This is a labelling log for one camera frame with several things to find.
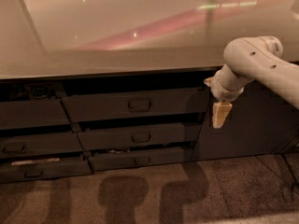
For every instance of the dark grey cabinet door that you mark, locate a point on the dark grey cabinet door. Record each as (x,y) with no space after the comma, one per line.
(260,122)

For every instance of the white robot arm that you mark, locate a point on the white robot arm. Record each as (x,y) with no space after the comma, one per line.
(247,59)

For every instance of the dark round item in drawer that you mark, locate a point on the dark round item in drawer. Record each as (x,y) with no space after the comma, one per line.
(39,92)

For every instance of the dark grey drawer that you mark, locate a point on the dark grey drawer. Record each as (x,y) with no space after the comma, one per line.
(100,162)
(39,144)
(44,170)
(33,113)
(124,105)
(138,136)

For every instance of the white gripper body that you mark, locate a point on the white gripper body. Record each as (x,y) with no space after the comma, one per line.
(222,92)

